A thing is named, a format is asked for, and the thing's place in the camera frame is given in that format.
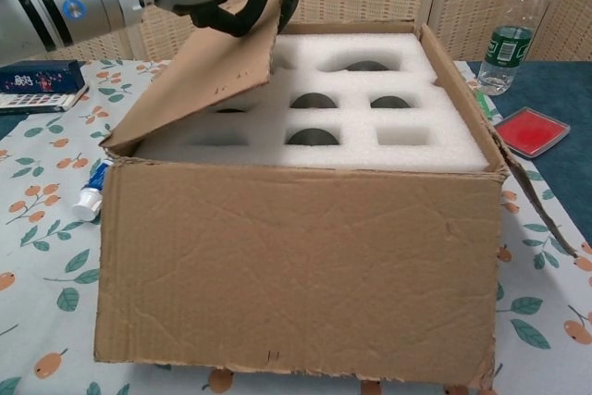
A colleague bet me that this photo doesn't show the floral patterned tablecloth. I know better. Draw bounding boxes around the floral patterned tablecloth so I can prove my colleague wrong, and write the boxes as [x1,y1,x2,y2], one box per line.
[0,57,592,395]

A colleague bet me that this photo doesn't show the black tea cup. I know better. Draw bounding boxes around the black tea cup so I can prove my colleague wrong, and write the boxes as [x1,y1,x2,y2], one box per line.
[291,93,338,109]
[286,128,339,145]
[369,95,409,109]

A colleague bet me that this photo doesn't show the brown cardboard box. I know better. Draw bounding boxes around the brown cardboard box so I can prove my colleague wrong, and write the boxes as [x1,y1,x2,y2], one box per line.
[93,0,579,389]

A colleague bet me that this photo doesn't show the red ink pad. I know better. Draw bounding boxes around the red ink pad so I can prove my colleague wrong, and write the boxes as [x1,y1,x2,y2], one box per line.
[493,106,571,159]

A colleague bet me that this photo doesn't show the clear plastic water bottle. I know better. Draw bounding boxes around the clear plastic water bottle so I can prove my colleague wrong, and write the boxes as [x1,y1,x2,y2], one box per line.
[475,0,554,97]

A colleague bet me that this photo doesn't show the blue white toothpaste tube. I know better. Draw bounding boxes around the blue white toothpaste tube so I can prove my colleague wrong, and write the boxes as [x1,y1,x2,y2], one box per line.
[72,158,115,223]

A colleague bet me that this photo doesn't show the white foam insert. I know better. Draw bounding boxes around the white foam insert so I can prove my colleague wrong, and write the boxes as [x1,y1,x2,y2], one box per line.
[133,32,490,173]

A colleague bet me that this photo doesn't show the green paper packet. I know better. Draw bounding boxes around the green paper packet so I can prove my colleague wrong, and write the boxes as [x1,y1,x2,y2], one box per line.
[474,89,503,121]

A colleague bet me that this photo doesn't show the dark blue rectangular box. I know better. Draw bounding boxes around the dark blue rectangular box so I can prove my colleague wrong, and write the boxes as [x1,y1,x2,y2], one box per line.
[0,59,84,94]

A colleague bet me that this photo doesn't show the white watercolour paint palette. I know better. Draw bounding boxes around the white watercolour paint palette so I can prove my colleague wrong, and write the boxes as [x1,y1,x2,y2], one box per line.
[0,84,90,117]

